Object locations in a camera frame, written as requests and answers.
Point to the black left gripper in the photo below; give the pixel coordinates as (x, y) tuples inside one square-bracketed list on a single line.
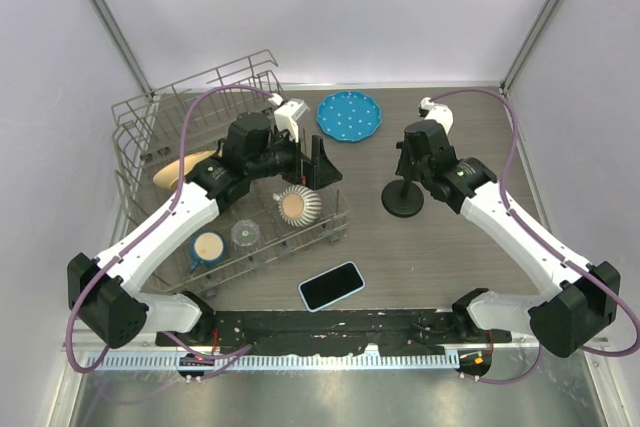
[(324, 172)]

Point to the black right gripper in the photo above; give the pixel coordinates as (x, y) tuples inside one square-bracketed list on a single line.
[(404, 168)]

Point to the black phone stand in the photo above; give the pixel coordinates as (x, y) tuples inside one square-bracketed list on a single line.
[(402, 198)]

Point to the phone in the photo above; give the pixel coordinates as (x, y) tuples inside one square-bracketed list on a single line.
[(331, 286)]

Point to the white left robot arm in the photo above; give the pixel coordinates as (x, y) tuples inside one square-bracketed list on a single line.
[(105, 292)]

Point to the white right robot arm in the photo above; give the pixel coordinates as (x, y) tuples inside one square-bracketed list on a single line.
[(574, 299)]

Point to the blue polka dot plate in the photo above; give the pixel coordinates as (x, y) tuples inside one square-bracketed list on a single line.
[(349, 116)]

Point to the clear drinking glass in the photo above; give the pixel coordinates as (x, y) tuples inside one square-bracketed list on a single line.
[(245, 233)]

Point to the dark blue mug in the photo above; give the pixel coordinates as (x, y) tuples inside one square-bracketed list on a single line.
[(207, 249)]

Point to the beige wooden bowl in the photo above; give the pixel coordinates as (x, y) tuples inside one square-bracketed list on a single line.
[(168, 177)]

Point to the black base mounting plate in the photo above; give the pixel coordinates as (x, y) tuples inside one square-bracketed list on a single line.
[(337, 333)]

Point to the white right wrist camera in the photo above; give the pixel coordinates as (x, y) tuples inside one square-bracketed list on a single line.
[(440, 113)]

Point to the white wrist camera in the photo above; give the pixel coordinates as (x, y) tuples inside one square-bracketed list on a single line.
[(440, 113), (287, 114)]

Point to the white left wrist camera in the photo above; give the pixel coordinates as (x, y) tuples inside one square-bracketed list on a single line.
[(287, 114)]

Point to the grey wire dish rack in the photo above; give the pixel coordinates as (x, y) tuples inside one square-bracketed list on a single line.
[(193, 115)]

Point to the white slotted cable duct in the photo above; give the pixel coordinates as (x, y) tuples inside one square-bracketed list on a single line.
[(369, 360)]

